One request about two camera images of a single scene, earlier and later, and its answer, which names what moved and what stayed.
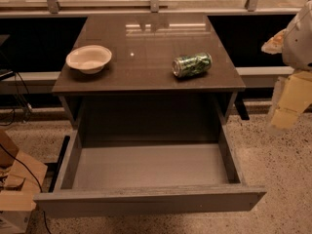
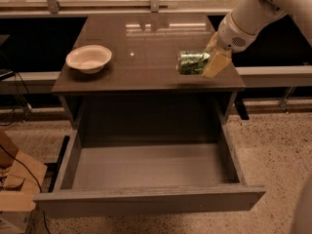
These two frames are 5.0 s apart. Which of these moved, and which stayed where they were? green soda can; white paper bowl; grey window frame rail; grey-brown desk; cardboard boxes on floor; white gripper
Moved: white gripper; green soda can
Stayed: white paper bowl; grey-brown desk; cardboard boxes on floor; grey window frame rail
